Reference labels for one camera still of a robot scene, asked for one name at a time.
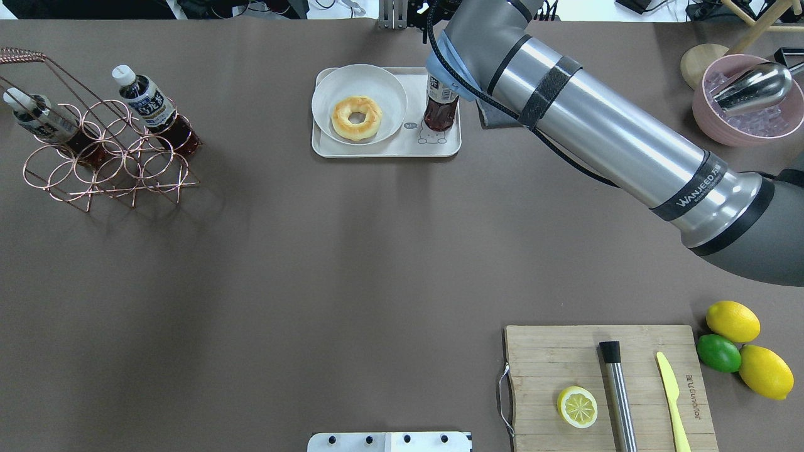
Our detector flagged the tea bottle dark liquid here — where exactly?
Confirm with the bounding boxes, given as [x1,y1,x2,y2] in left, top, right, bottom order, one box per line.
[424,74,459,132]

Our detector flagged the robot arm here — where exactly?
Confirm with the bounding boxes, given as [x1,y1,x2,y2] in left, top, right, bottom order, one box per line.
[425,1,803,286]

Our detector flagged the beige serving tray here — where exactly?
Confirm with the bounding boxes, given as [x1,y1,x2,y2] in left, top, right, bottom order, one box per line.
[311,64,462,158]

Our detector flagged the tea bottle rear rack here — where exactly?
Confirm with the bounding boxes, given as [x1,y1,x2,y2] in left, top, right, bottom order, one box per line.
[111,64,201,157]

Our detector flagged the tea bottle rack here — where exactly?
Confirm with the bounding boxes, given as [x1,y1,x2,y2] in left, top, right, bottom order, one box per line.
[3,87,107,168]
[111,64,201,157]

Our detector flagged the tea bottle front rack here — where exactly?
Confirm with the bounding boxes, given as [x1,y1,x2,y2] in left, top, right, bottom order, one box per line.
[3,87,107,168]

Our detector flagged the glazed donut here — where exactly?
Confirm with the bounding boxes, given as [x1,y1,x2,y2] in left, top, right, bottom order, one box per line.
[331,95,384,141]

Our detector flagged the grey folded cloth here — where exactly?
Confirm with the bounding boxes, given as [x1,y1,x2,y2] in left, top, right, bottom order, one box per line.
[476,99,522,129]

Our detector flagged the white plate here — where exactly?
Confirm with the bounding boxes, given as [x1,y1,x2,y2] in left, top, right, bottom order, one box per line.
[311,64,408,146]

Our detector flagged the wooden cutting board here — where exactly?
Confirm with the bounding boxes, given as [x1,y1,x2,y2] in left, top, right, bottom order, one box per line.
[504,325,719,451]

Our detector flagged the steel muddler black tip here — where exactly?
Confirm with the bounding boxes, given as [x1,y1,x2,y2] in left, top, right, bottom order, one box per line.
[599,341,638,451]

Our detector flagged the half lemon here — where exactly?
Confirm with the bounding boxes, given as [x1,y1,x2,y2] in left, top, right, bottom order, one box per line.
[557,385,598,429]

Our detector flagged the yellow plastic knife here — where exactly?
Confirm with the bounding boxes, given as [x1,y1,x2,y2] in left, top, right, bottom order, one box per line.
[656,352,692,452]

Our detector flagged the wooden mug tree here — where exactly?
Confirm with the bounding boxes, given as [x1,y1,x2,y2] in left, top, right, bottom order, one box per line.
[680,0,804,90]

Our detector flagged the green lime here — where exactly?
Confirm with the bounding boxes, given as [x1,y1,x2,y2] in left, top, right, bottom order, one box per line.
[696,334,742,373]

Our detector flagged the pink bowl with ice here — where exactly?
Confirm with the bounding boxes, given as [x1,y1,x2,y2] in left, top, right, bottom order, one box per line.
[692,54,803,147]

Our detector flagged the steel ice scoop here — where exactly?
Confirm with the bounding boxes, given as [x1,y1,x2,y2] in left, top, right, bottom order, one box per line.
[712,48,803,116]

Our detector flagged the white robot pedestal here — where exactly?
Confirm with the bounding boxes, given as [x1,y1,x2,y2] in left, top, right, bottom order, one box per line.
[307,430,474,451]

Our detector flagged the copper wire bottle rack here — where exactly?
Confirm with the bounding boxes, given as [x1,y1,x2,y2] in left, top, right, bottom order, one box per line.
[2,48,199,213]

